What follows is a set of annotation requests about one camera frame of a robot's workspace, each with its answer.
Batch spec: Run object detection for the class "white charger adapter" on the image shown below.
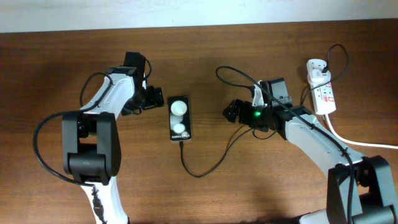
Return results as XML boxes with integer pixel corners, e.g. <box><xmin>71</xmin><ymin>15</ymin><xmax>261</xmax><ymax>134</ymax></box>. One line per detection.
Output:
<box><xmin>307</xmin><ymin>58</ymin><xmax>331</xmax><ymax>85</ymax></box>

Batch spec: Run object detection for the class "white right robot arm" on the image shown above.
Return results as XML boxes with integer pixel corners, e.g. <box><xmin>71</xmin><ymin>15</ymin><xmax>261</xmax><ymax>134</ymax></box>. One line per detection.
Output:
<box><xmin>223</xmin><ymin>78</ymin><xmax>397</xmax><ymax>224</ymax></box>

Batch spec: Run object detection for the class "black Galaxy flip phone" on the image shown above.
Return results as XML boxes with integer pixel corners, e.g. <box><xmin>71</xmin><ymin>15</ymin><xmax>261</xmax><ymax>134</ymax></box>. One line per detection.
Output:
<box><xmin>168</xmin><ymin>96</ymin><xmax>192</xmax><ymax>142</ymax></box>

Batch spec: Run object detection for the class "white power strip cord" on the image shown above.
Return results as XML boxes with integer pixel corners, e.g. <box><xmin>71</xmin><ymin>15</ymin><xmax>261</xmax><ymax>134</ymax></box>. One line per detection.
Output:
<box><xmin>323</xmin><ymin>113</ymin><xmax>398</xmax><ymax>150</ymax></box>

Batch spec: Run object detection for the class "white power strip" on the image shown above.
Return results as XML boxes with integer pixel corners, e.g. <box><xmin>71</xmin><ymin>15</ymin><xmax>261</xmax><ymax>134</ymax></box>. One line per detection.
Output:
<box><xmin>306</xmin><ymin>58</ymin><xmax>337</xmax><ymax>115</ymax></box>

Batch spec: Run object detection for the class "black charging cable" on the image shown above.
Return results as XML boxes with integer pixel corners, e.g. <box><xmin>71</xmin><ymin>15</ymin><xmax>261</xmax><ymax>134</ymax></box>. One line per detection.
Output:
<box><xmin>178</xmin><ymin>44</ymin><xmax>350</xmax><ymax>179</ymax></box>

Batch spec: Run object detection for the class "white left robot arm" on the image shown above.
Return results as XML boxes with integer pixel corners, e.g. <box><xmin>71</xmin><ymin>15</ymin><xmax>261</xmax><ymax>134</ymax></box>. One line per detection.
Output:
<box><xmin>62</xmin><ymin>66</ymin><xmax>164</xmax><ymax>223</ymax></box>

